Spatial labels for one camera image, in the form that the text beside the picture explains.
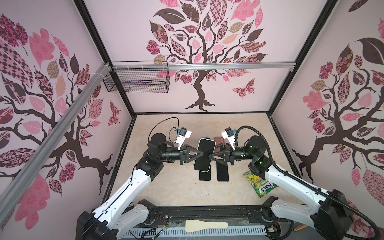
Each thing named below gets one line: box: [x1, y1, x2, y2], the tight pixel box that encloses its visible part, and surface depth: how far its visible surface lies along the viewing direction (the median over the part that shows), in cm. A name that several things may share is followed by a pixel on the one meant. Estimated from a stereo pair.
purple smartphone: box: [216, 161, 229, 182], surface depth 89 cm
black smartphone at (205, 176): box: [199, 167, 211, 182], surface depth 88 cm
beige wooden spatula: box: [185, 220, 229, 232], surface depth 73 cm
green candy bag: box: [243, 171, 279, 198], surface depth 83 cm
